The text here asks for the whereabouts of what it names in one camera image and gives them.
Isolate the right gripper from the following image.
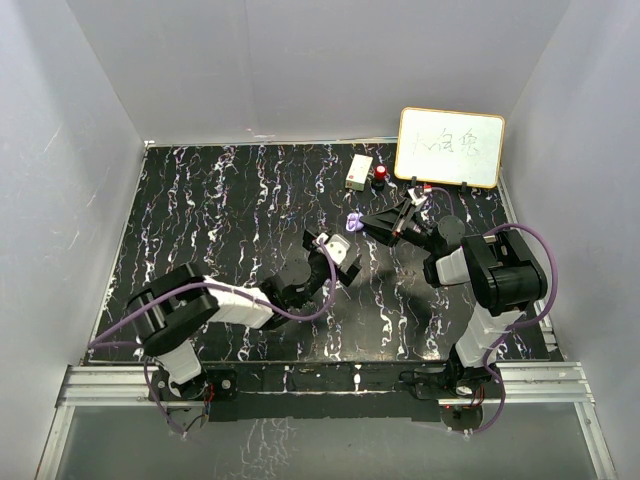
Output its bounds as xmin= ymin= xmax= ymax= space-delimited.
xmin=358 ymin=198 xmax=439 ymax=255

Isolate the purple round earbud case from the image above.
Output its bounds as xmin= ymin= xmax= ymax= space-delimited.
xmin=345 ymin=212 xmax=364 ymax=233

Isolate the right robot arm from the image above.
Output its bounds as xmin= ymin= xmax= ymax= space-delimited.
xmin=360 ymin=198 xmax=548 ymax=397

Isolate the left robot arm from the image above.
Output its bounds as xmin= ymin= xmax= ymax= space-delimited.
xmin=127 ymin=231 xmax=361 ymax=399

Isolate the red emergency stop button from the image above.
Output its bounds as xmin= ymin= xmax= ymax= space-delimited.
xmin=371 ymin=165 xmax=387 ymax=192

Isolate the white cardboard box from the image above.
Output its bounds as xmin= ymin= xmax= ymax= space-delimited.
xmin=345 ymin=154 xmax=373 ymax=192

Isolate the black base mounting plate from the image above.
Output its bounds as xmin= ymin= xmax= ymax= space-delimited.
xmin=149 ymin=359 xmax=501 ymax=424

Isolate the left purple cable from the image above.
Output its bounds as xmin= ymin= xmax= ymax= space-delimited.
xmin=88 ymin=237 xmax=339 ymax=434

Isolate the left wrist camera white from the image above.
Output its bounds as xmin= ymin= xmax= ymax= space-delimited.
xmin=325 ymin=234 xmax=351 ymax=266

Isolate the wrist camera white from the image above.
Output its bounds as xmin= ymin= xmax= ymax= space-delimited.
xmin=406 ymin=185 xmax=432 ymax=210
xmin=325 ymin=234 xmax=351 ymax=266

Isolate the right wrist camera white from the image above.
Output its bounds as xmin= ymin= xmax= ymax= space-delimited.
xmin=406 ymin=185 xmax=432 ymax=210

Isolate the white whiteboard yellow frame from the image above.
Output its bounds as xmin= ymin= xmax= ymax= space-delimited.
xmin=394 ymin=107 xmax=506 ymax=189

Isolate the aluminium frame rail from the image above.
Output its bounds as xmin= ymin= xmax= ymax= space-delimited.
xmin=37 ymin=363 xmax=617 ymax=479

